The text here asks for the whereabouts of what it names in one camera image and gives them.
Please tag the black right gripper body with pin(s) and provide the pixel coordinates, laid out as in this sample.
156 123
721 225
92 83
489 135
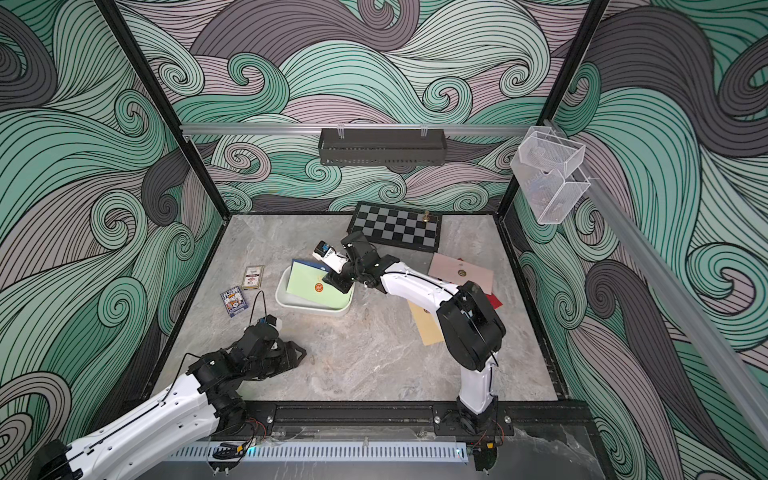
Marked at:
359 270

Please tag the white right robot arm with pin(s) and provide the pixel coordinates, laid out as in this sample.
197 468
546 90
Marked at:
472 330

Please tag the aluminium back rail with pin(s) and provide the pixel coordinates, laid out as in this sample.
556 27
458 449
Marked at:
297 129

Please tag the black wall shelf tray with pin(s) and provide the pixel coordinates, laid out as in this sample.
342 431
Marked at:
398 148

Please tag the pink sealed envelope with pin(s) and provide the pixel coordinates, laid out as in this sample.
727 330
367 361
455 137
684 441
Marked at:
458 272

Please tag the black corner frame post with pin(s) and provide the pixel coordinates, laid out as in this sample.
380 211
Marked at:
119 28

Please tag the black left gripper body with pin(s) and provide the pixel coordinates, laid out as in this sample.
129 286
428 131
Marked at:
275 362

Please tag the blue playing card box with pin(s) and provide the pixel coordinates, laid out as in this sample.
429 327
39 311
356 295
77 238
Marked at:
234 301

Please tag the red envelope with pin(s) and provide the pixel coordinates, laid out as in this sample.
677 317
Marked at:
495 303

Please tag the dark blue envelope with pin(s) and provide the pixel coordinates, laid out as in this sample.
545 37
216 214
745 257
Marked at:
313 264

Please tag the black right corner post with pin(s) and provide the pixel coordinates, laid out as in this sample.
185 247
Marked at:
570 33

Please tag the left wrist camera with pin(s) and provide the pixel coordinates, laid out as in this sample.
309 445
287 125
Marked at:
272 321

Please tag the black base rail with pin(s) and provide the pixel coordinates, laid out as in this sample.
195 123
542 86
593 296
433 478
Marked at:
442 418

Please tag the aluminium right rail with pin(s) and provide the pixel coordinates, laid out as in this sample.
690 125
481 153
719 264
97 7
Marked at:
631 340

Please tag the white plastic storage box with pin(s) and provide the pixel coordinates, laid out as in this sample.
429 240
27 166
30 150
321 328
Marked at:
290 301

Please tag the aluminium rail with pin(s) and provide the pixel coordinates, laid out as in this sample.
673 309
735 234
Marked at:
297 129
631 340

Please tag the black folding chess board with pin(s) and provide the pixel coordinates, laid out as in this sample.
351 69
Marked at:
397 227

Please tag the clear acrylic wall bin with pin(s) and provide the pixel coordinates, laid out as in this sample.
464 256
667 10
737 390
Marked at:
548 169

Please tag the white slotted cable duct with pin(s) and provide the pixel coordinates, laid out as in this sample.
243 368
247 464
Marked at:
331 451

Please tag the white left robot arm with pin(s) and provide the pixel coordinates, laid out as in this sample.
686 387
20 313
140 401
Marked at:
202 402

